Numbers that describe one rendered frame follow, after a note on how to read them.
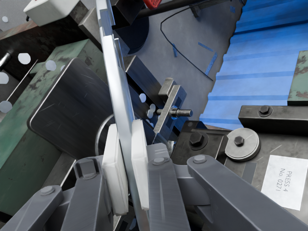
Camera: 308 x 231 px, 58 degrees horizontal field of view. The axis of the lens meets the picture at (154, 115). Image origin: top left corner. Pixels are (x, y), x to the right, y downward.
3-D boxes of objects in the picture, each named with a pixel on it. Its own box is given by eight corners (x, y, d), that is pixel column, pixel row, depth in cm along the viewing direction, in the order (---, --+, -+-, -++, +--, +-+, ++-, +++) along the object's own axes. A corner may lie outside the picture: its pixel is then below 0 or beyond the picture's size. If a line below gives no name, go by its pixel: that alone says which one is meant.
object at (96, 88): (-8, 121, 48) (28, 126, 39) (38, 61, 54) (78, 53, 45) (90, 181, 64) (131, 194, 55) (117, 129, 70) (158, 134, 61)
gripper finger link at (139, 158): (130, 158, 13) (146, 155, 13) (131, 120, 20) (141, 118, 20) (142, 212, 14) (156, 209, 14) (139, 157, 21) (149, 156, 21)
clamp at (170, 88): (140, 130, 68) (173, 133, 61) (166, 77, 75) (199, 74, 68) (153, 142, 72) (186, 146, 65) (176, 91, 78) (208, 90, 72)
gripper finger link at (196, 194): (150, 186, 12) (218, 173, 12) (145, 145, 17) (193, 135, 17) (156, 216, 12) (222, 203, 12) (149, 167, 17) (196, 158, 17)
